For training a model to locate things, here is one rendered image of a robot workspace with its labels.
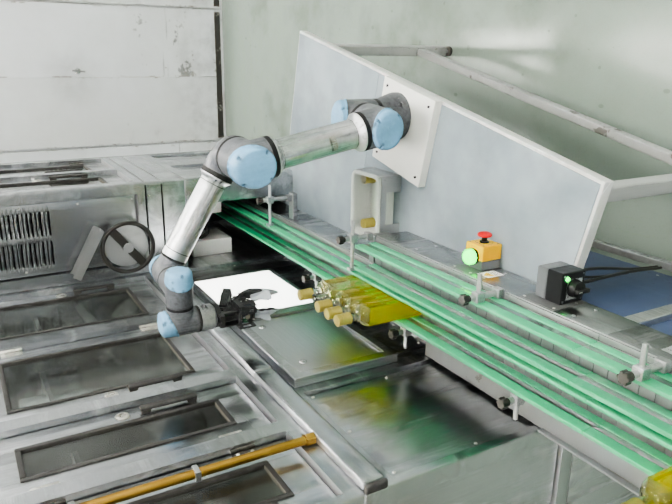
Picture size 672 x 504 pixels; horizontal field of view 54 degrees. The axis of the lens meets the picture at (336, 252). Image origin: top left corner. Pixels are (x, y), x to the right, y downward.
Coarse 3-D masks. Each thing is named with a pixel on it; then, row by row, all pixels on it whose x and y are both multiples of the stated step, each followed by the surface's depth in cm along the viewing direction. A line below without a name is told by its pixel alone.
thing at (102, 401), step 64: (192, 256) 293; (256, 256) 295; (0, 320) 227; (64, 320) 228; (128, 320) 224; (0, 384) 184; (64, 384) 185; (128, 384) 181; (192, 384) 182; (256, 384) 182; (320, 384) 183; (384, 384) 186; (448, 384) 186; (0, 448) 155; (64, 448) 156; (128, 448) 156; (192, 448) 153; (256, 448) 156; (320, 448) 154; (384, 448) 156; (448, 448) 156; (512, 448) 159
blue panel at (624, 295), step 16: (592, 256) 204; (592, 272) 190; (608, 272) 190; (640, 272) 190; (656, 272) 190; (592, 288) 177; (608, 288) 177; (624, 288) 177; (640, 288) 177; (656, 288) 177; (592, 304) 165; (608, 304) 165; (624, 304) 166; (640, 304) 166; (656, 304) 166
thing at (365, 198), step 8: (352, 176) 232; (360, 176) 232; (368, 176) 223; (376, 176) 219; (352, 184) 232; (360, 184) 233; (368, 184) 235; (376, 184) 232; (352, 192) 233; (360, 192) 234; (368, 192) 236; (376, 192) 233; (352, 200) 234; (360, 200) 235; (368, 200) 236; (376, 200) 233; (352, 208) 235; (360, 208) 236; (368, 208) 237; (376, 208) 221; (352, 216) 236; (360, 216) 237; (368, 216) 238; (376, 216) 222; (360, 224) 238; (376, 224) 222; (360, 232) 232; (376, 232) 223
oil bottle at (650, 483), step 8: (664, 472) 117; (648, 480) 115; (656, 480) 115; (664, 480) 115; (640, 488) 115; (648, 488) 114; (656, 488) 113; (664, 488) 113; (640, 496) 113; (648, 496) 113; (656, 496) 112; (664, 496) 112
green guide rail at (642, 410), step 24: (408, 288) 196; (456, 312) 179; (480, 336) 165; (504, 336) 164; (528, 360) 152; (552, 360) 152; (576, 384) 140; (600, 384) 141; (624, 408) 131; (648, 408) 132
